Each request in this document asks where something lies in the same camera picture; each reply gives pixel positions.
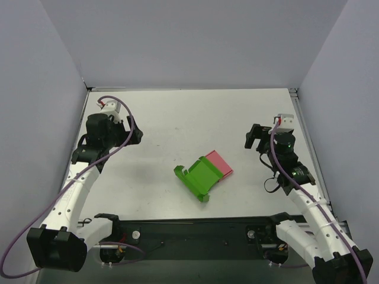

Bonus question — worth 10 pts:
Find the purple cable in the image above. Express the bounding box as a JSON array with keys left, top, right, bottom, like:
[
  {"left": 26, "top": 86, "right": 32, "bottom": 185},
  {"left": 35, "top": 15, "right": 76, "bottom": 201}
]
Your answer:
[
  {"left": 271, "top": 120, "right": 368, "bottom": 284},
  {"left": 0, "top": 95, "right": 137, "bottom": 277}
]

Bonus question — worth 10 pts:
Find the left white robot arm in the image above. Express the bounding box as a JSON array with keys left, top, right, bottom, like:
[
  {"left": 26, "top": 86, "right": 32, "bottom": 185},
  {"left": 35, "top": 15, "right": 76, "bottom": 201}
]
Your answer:
[{"left": 27, "top": 113, "right": 143, "bottom": 272}]

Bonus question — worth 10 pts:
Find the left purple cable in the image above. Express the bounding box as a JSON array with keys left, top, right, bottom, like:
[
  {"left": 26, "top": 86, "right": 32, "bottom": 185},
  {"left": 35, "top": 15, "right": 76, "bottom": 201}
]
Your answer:
[{"left": 0, "top": 95, "right": 137, "bottom": 277}]

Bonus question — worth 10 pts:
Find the green paper box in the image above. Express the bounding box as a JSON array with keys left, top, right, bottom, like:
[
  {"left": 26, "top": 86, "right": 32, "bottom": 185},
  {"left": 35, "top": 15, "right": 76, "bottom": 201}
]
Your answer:
[{"left": 174, "top": 156, "right": 223, "bottom": 202}]

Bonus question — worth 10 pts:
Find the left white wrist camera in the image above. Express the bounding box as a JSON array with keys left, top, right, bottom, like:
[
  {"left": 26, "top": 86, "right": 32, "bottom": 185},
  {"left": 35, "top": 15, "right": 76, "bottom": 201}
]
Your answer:
[{"left": 97, "top": 100, "right": 121, "bottom": 124}]

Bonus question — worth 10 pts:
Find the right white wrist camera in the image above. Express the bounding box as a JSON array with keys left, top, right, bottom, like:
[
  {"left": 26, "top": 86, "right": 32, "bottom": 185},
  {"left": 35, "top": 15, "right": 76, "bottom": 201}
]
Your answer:
[{"left": 274, "top": 114, "right": 294, "bottom": 132}]

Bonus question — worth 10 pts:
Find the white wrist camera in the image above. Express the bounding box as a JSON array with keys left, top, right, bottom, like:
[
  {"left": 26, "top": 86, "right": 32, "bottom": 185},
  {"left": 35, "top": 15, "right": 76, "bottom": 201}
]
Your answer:
[
  {"left": 97, "top": 100, "right": 121, "bottom": 124},
  {"left": 274, "top": 114, "right": 294, "bottom": 132}
]

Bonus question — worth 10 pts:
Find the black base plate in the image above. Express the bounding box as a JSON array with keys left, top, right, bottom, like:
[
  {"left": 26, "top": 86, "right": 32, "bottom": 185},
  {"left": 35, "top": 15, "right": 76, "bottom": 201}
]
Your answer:
[{"left": 96, "top": 214, "right": 290, "bottom": 264}]

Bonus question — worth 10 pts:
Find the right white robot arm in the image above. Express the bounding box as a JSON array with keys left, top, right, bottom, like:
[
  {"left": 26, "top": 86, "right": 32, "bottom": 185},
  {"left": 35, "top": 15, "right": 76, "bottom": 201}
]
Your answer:
[{"left": 245, "top": 120, "right": 373, "bottom": 283}]

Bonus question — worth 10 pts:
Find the pink paper box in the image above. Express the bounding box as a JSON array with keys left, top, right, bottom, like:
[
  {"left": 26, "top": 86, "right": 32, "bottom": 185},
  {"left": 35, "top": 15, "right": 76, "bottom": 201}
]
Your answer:
[{"left": 205, "top": 150, "right": 233, "bottom": 179}]

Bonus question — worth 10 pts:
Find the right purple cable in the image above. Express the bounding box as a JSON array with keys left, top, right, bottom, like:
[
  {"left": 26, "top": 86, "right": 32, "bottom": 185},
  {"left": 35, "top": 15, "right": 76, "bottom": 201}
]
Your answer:
[{"left": 271, "top": 120, "right": 368, "bottom": 284}]

